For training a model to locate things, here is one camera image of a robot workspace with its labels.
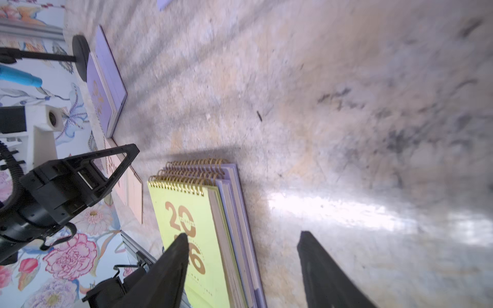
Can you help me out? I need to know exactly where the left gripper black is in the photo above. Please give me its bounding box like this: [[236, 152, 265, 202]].
[[1, 144, 139, 266]]

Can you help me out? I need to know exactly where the left corner aluminium profile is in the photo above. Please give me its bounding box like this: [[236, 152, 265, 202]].
[[1, 19, 65, 41]]

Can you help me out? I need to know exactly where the blue microphone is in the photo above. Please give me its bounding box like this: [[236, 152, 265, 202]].
[[0, 65, 42, 87]]

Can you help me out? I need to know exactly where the yellow-green calendar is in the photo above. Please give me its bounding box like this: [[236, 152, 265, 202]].
[[148, 175, 248, 307]]

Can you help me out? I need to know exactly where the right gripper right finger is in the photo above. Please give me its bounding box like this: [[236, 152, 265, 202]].
[[297, 231, 376, 307]]

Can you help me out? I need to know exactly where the purple calendar front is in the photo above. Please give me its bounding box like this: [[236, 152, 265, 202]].
[[160, 159, 267, 307]]

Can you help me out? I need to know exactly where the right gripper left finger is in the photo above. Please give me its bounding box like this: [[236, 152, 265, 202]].
[[112, 233, 190, 307]]

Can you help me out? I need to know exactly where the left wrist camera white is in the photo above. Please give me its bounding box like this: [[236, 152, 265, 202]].
[[1, 105, 64, 174]]

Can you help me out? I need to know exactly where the black microphone stand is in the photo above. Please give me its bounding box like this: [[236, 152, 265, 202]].
[[1, 35, 90, 82]]

